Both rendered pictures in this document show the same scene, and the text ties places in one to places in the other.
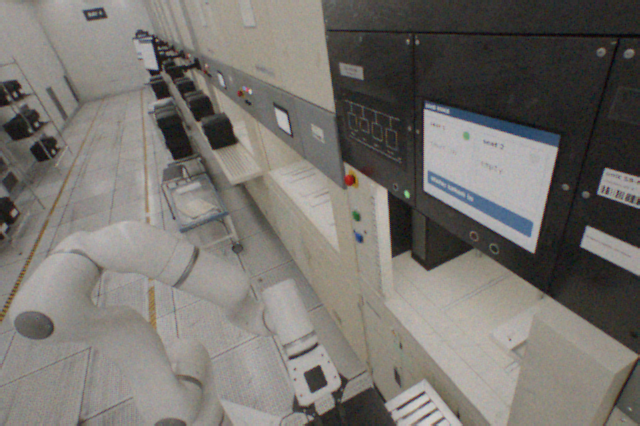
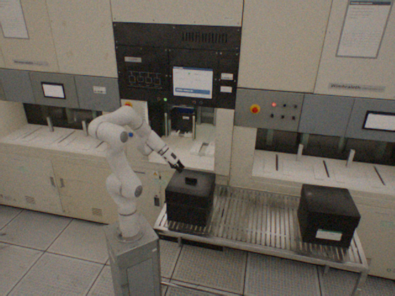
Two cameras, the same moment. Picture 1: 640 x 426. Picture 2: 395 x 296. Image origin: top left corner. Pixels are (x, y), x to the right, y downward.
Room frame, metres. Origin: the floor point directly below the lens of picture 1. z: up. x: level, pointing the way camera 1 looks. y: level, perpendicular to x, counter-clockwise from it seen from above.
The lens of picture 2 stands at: (-0.59, 1.45, 2.19)
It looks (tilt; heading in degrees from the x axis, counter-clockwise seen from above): 28 degrees down; 303
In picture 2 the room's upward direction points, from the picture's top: 1 degrees clockwise
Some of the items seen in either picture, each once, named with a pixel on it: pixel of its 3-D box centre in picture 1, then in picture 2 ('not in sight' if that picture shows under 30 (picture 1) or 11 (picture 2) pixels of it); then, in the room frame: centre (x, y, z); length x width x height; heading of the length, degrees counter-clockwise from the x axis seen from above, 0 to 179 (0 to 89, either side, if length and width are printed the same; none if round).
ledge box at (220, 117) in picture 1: (218, 130); not in sight; (3.32, 0.85, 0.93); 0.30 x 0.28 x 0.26; 17
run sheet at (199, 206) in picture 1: (196, 207); not in sight; (2.73, 1.10, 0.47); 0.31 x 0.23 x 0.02; 41
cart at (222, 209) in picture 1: (204, 217); not in sight; (2.91, 1.14, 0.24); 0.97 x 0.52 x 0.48; 22
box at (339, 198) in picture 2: not in sight; (325, 214); (-0.48, -0.28, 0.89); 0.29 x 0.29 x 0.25; 24
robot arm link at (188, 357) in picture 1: (189, 385); (121, 192); (0.58, 0.44, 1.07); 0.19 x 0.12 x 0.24; 4
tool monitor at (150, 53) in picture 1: (169, 56); not in sight; (3.74, 1.17, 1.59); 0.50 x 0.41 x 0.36; 110
